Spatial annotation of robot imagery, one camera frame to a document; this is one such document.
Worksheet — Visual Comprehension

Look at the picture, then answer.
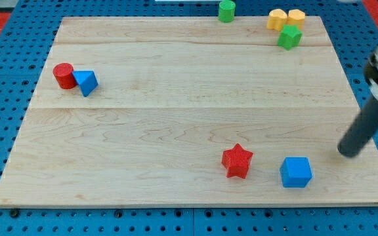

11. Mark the wooden board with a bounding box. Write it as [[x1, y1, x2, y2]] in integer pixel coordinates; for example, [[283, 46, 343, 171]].
[[0, 16, 378, 209]]

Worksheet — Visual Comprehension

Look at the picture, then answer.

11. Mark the red star block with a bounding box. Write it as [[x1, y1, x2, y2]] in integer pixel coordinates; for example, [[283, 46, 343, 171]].
[[221, 143, 253, 179]]

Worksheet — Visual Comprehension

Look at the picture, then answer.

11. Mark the green star block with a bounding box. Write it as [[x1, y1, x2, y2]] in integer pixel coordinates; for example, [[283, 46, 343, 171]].
[[277, 24, 303, 50]]

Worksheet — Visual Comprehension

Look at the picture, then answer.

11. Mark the green cylinder block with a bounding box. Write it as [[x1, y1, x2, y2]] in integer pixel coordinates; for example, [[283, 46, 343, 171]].
[[218, 0, 236, 23]]

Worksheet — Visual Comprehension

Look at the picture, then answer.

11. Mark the yellow hexagon block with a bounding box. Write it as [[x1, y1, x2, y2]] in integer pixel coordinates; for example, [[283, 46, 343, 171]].
[[286, 9, 306, 30]]

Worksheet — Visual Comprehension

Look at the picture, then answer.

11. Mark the blue triangular prism block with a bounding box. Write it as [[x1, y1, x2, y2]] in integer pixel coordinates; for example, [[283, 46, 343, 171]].
[[72, 71, 98, 97]]

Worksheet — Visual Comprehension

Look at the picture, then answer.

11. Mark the yellow heart block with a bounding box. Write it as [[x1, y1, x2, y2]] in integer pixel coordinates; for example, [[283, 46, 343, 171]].
[[266, 9, 287, 31]]

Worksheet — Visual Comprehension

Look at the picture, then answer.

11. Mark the red cylinder block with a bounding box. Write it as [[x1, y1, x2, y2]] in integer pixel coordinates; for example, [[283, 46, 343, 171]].
[[52, 62, 77, 89]]

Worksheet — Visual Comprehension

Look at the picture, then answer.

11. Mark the blue cube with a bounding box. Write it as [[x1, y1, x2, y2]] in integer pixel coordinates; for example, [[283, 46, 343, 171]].
[[280, 157, 313, 188]]

